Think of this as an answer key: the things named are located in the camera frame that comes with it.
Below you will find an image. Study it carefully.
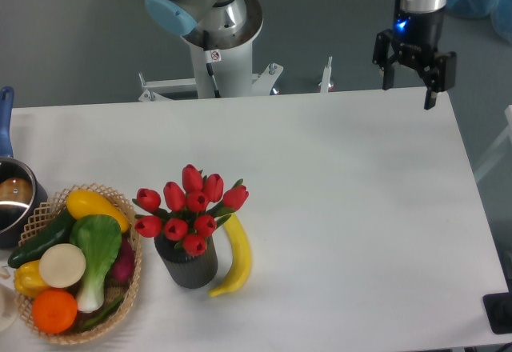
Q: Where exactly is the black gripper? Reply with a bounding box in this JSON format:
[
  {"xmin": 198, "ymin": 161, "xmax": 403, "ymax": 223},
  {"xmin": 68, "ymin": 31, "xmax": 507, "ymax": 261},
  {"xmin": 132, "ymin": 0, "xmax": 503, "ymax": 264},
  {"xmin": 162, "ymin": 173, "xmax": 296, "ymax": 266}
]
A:
[{"xmin": 372, "ymin": 9, "xmax": 457, "ymax": 110}]

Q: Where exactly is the red tulip bouquet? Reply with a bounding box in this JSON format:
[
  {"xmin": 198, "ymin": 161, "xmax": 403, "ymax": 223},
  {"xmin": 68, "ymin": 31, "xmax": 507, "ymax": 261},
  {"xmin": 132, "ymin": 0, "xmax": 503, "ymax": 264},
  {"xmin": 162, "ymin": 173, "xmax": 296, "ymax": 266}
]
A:
[{"xmin": 133, "ymin": 164, "xmax": 249, "ymax": 257}]

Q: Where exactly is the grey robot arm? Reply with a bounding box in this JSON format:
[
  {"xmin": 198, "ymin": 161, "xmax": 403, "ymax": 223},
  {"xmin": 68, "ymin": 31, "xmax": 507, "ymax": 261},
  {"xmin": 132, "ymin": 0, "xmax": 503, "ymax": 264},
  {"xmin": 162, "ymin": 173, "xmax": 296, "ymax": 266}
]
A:
[{"xmin": 145, "ymin": 0, "xmax": 457, "ymax": 110}]

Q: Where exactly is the dark grey ribbed vase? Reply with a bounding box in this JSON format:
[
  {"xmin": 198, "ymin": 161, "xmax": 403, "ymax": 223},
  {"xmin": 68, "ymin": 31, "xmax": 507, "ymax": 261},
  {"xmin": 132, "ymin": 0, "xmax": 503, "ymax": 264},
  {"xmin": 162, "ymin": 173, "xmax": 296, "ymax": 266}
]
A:
[{"xmin": 154, "ymin": 234, "xmax": 218, "ymax": 289}]

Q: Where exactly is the yellow banana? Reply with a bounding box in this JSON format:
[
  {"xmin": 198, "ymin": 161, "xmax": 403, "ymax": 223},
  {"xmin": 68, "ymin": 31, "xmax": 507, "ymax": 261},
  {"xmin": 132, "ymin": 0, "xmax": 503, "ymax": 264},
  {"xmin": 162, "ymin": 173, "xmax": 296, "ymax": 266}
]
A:
[{"xmin": 208, "ymin": 214, "xmax": 252, "ymax": 298}]

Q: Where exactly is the black device at edge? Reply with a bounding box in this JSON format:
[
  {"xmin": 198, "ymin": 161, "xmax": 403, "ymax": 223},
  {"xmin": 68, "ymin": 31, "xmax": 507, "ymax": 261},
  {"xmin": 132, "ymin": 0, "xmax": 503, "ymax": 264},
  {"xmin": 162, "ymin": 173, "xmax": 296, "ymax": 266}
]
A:
[{"xmin": 482, "ymin": 292, "xmax": 512, "ymax": 334}]

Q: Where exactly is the purple red onion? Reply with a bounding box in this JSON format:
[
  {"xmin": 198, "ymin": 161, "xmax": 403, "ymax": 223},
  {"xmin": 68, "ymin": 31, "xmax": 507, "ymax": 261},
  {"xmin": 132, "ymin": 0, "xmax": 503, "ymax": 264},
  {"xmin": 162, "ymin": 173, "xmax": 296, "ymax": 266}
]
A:
[{"xmin": 110, "ymin": 238, "xmax": 135, "ymax": 283}]

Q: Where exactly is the green bok choy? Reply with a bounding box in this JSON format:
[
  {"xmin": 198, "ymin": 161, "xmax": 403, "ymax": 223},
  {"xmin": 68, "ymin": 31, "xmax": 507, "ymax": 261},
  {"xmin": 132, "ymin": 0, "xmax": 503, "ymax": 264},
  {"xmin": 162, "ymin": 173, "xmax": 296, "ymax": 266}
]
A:
[{"xmin": 70, "ymin": 214, "xmax": 122, "ymax": 313}]

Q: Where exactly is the yellow squash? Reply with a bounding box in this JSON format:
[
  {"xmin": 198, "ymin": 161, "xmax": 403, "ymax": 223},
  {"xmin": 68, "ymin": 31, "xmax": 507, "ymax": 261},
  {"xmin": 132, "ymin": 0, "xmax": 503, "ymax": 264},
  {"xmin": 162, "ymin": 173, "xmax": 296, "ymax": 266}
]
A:
[{"xmin": 66, "ymin": 190, "xmax": 130, "ymax": 233}]

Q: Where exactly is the dark green cucumber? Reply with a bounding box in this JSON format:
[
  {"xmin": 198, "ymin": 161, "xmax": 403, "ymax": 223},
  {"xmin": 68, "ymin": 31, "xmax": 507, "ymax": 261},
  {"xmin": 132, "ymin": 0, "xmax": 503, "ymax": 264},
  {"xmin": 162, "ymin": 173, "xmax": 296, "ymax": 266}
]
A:
[{"xmin": 7, "ymin": 209, "xmax": 76, "ymax": 269}]

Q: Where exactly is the green chili pepper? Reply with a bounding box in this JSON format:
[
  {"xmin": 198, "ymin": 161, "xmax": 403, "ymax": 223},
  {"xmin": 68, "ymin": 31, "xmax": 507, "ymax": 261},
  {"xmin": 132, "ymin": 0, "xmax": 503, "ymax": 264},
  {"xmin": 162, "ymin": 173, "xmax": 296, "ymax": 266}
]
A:
[{"xmin": 75, "ymin": 296, "xmax": 124, "ymax": 333}]

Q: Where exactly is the white round radish slice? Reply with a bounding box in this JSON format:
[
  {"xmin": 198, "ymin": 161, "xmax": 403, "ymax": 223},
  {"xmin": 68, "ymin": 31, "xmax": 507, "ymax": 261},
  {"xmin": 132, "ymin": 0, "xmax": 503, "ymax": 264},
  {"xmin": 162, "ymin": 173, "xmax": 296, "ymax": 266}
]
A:
[{"xmin": 38, "ymin": 243, "xmax": 86, "ymax": 288}]

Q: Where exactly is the woven wicker basket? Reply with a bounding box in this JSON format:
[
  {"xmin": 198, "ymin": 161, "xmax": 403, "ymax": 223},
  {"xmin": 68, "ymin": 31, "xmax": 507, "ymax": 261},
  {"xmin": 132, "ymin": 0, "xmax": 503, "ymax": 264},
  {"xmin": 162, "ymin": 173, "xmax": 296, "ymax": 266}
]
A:
[{"xmin": 15, "ymin": 183, "xmax": 142, "ymax": 346}]

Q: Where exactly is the orange fruit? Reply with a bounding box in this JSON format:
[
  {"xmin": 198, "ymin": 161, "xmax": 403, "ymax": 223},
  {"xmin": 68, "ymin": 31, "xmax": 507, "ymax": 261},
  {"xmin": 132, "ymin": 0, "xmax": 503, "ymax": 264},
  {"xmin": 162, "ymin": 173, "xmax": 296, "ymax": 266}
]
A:
[{"xmin": 31, "ymin": 290, "xmax": 78, "ymax": 334}]

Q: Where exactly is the yellow bell pepper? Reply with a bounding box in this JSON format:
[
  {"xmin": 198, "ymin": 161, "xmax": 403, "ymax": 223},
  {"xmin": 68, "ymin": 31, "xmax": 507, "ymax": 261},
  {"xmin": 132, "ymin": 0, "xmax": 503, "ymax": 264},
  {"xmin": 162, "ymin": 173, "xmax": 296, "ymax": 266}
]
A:
[{"xmin": 14, "ymin": 260, "xmax": 50, "ymax": 298}]

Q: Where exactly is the white garlic piece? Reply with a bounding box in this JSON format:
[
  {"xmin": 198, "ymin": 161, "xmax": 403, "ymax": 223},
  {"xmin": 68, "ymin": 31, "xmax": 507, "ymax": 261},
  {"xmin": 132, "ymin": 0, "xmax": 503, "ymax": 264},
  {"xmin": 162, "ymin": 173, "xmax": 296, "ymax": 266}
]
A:
[{"xmin": 0, "ymin": 266, "xmax": 10, "ymax": 280}]

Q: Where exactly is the white table frame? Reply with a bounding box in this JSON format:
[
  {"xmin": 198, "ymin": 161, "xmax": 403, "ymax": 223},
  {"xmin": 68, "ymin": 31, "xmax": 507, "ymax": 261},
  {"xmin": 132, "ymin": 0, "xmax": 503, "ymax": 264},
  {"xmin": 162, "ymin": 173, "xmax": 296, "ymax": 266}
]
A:
[{"xmin": 473, "ymin": 105, "xmax": 511, "ymax": 183}]

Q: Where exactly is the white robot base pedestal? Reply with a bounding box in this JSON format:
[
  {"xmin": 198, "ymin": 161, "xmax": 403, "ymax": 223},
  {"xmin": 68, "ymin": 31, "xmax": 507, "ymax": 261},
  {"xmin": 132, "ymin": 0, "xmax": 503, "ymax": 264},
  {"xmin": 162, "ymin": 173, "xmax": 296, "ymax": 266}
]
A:
[{"xmin": 138, "ymin": 0, "xmax": 284, "ymax": 102}]

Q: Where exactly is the blue handled saucepan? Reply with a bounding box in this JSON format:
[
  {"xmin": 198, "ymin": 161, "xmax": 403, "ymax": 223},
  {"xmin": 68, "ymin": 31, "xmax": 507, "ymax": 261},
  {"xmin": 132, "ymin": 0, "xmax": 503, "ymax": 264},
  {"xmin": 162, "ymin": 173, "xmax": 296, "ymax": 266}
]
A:
[{"xmin": 1, "ymin": 86, "xmax": 47, "ymax": 249}]

